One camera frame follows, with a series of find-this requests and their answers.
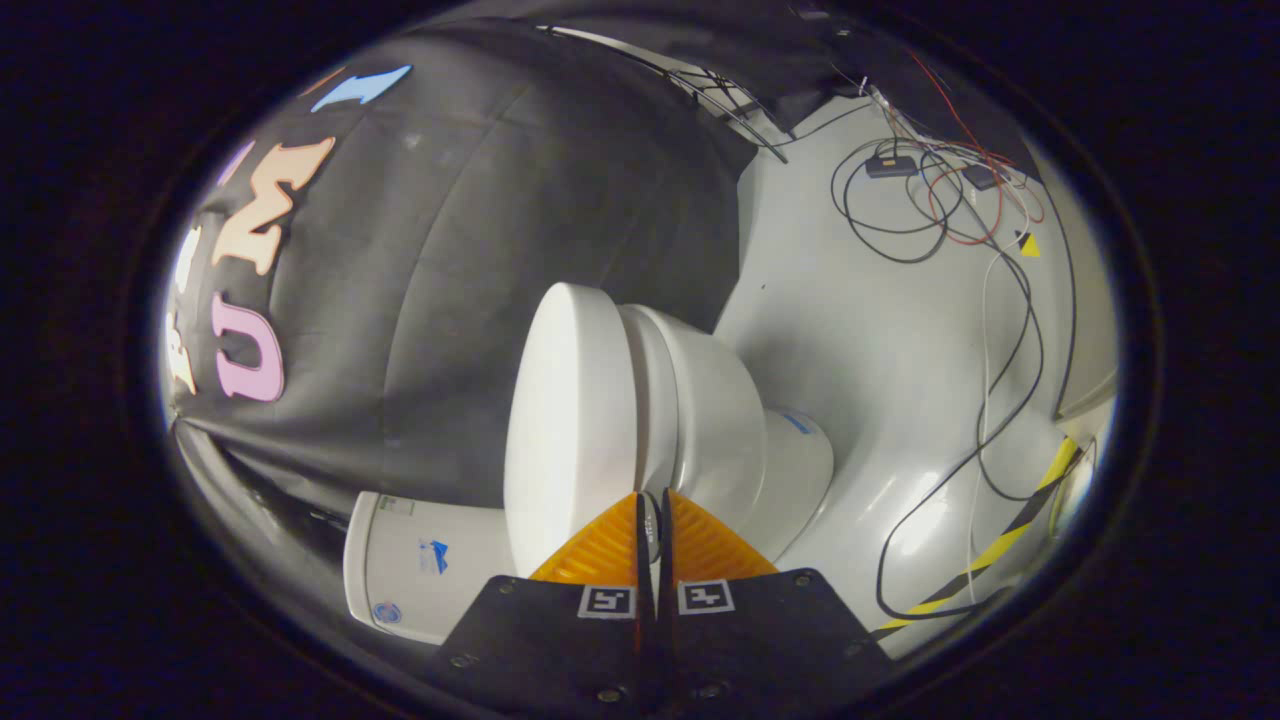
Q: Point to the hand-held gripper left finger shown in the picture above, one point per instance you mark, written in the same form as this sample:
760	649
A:
545	650

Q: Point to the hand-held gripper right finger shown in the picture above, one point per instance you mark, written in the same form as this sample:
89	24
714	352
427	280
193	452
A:
770	650

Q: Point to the white toilet lid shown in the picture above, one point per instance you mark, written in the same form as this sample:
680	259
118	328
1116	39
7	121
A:
570	420

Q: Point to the white ceramic toilet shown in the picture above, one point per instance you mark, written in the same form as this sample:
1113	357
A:
720	420

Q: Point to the white toilet seat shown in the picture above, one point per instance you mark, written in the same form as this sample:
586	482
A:
655	400

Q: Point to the yellow black floor tape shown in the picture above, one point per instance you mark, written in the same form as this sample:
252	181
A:
1000	545

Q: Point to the black backdrop cloth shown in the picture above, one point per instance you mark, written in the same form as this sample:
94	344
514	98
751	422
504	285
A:
450	250

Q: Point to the yellow triangle floor sticker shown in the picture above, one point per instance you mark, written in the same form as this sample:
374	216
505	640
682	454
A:
1030	246

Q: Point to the black power adapter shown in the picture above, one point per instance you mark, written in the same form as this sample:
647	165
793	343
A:
984	178
890	166

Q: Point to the black light stand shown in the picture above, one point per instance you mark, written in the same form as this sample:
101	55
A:
700	85

